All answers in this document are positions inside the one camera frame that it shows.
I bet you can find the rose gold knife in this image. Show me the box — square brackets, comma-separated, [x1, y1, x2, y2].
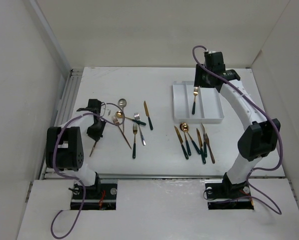
[89, 141, 97, 157]

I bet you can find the rose gold fork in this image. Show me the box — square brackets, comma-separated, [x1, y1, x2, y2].
[111, 116, 132, 149]
[206, 133, 216, 164]

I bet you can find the gold fork green handle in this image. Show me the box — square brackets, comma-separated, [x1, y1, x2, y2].
[191, 86, 199, 115]
[201, 123, 208, 158]
[132, 123, 138, 159]

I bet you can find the gold knife green handle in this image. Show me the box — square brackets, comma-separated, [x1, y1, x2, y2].
[196, 128, 206, 165]
[143, 101, 154, 131]
[174, 126, 189, 160]

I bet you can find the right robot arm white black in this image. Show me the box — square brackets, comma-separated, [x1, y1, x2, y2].
[194, 50, 281, 200]

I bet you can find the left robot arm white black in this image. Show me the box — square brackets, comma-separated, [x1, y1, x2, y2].
[45, 99, 108, 199]

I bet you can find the silver round spoon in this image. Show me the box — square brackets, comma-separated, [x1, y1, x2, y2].
[117, 98, 128, 133]

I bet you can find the silver fork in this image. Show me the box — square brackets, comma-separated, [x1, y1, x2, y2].
[134, 112, 146, 146]

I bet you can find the white cutlery tray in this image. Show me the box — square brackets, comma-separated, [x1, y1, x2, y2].
[172, 81, 224, 124]

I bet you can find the aluminium rail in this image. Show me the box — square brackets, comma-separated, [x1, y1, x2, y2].
[39, 68, 84, 180]

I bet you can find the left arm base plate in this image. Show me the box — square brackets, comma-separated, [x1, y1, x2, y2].
[69, 178, 118, 211]

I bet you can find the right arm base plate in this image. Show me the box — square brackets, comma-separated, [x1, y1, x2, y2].
[204, 182, 254, 210]

